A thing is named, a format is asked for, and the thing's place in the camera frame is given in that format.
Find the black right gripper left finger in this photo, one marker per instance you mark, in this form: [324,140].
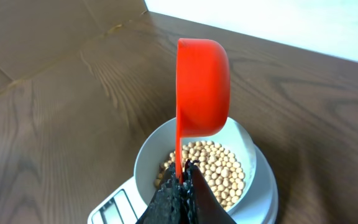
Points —
[165,206]

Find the soybeans in bowl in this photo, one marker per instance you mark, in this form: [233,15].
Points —
[220,167]

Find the red plastic scoop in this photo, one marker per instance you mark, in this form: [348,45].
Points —
[202,91]

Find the white digital kitchen scale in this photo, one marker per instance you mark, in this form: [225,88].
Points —
[259,205]

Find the brown cardboard panel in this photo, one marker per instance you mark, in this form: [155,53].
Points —
[34,33]

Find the grey-green plastic bowl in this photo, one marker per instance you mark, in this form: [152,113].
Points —
[162,141]

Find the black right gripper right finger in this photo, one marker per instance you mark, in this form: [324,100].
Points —
[199,205]

